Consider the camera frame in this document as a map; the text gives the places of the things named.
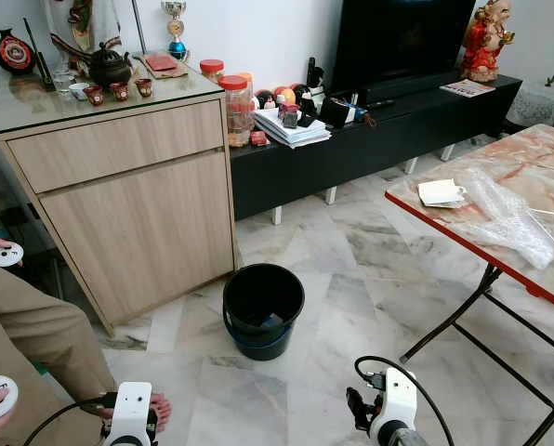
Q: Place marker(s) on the white hand controller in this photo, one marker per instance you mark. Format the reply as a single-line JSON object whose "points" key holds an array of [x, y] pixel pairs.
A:
{"points": [[6, 255], [0, 383]]}

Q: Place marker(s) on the clear plastic bag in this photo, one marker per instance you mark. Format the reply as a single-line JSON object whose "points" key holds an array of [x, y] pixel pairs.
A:
{"points": [[514, 223]]}

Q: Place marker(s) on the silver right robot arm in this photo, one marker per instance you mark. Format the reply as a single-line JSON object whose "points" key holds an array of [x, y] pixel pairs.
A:
{"points": [[405, 437]]}

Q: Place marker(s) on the black plastic bucket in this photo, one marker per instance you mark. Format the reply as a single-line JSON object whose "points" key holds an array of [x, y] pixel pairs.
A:
{"points": [[263, 307]]}

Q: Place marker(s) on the person's leg in khaki trousers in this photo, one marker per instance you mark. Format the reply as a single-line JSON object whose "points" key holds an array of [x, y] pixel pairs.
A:
{"points": [[35, 325]]}

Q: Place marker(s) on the light wooden cabinet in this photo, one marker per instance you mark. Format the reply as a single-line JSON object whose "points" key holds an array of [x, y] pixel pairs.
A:
{"points": [[128, 214]]}

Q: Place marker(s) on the white paper bag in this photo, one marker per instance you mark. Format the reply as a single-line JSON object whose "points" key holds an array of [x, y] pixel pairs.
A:
{"points": [[440, 193]]}

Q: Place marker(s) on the black low TV console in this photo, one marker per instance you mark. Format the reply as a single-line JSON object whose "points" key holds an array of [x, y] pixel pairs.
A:
{"points": [[379, 149]]}

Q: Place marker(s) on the stack of white papers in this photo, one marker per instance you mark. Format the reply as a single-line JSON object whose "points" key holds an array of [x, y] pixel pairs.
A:
{"points": [[300, 133]]}

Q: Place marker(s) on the marble top folding table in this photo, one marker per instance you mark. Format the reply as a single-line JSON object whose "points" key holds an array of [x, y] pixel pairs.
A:
{"points": [[528, 167]]}

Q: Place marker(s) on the small red topped clear box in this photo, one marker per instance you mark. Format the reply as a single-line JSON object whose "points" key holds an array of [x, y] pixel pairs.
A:
{"points": [[289, 115]]}

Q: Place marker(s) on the black remote control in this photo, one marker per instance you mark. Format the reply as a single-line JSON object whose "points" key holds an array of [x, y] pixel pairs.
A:
{"points": [[381, 102]]}

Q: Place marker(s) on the large round black doll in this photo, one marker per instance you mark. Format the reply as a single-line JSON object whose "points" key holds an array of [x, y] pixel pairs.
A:
{"points": [[301, 93]]}

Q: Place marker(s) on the large red lid snack jar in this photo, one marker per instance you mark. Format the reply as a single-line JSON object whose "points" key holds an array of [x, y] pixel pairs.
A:
{"points": [[235, 111]]}

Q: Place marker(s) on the round red yellow doll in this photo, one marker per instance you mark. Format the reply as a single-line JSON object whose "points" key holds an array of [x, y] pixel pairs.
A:
{"points": [[284, 96]]}

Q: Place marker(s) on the small round black doll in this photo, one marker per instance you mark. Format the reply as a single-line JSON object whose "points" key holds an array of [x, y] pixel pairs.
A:
{"points": [[264, 99]]}

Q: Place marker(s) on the small red tea cup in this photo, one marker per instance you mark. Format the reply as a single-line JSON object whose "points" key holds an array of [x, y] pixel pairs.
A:
{"points": [[94, 95], [144, 87], [119, 91]]}

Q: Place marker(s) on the white red printed pamphlet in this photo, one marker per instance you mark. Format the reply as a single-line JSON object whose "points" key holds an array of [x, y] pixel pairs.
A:
{"points": [[468, 88]]}

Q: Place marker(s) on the small white cup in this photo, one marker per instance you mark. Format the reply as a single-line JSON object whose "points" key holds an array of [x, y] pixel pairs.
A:
{"points": [[77, 90]]}

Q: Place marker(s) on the orange lid plastic jar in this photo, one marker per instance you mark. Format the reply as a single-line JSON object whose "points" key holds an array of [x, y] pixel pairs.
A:
{"points": [[248, 79]]}

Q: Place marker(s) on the grey cloth covered stool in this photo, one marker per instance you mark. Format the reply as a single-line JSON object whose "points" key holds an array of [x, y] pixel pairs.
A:
{"points": [[537, 102]]}

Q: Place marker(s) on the short wide red lid jar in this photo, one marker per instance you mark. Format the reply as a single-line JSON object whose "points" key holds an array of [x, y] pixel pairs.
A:
{"points": [[212, 71]]}

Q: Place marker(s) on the dark brown teapot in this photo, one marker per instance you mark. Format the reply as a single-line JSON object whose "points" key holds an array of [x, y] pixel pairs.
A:
{"points": [[110, 67]]}

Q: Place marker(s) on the red envelope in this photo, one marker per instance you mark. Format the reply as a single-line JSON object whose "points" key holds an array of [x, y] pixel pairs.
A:
{"points": [[160, 63]]}

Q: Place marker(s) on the black flat television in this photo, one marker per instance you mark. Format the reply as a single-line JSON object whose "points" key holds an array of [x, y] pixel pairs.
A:
{"points": [[398, 42]]}

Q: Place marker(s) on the red robed figurine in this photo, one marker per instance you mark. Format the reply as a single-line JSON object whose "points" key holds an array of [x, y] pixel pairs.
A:
{"points": [[484, 46]]}

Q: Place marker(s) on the silver blue trophy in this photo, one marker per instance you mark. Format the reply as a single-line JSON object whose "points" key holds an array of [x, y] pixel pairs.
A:
{"points": [[175, 32]]}

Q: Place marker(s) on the round red black plaque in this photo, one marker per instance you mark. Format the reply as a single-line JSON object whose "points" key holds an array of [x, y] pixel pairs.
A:
{"points": [[14, 54]]}

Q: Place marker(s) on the thin metal rod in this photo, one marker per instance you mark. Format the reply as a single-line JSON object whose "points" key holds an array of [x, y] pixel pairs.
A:
{"points": [[139, 23]]}

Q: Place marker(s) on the white robed statue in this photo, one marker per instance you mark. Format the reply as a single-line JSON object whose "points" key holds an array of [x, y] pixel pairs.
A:
{"points": [[77, 23]]}

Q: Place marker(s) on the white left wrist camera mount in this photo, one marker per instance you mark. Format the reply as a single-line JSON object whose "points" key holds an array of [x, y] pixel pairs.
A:
{"points": [[131, 409]]}

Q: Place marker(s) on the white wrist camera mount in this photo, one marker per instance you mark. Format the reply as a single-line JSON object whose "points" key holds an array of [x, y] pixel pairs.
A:
{"points": [[400, 400], [131, 409]]}

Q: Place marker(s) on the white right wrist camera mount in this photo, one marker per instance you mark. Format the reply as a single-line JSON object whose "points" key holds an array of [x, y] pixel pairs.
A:
{"points": [[400, 400]]}

